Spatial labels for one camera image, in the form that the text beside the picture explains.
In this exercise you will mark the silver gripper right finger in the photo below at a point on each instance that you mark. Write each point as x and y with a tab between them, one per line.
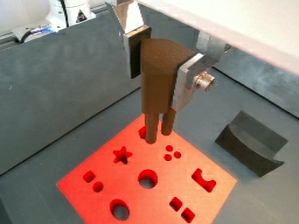
193	75

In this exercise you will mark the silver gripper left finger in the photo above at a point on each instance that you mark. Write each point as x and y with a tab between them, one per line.
134	32

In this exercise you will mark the brown three prong peg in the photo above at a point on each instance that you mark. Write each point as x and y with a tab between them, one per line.
161	59

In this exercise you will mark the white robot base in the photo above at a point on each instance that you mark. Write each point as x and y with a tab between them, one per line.
66	13

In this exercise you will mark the dark grey curved block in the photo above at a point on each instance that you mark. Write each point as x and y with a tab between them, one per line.
253	143

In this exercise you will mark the red shape sorting board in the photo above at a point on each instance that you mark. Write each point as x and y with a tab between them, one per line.
140	183

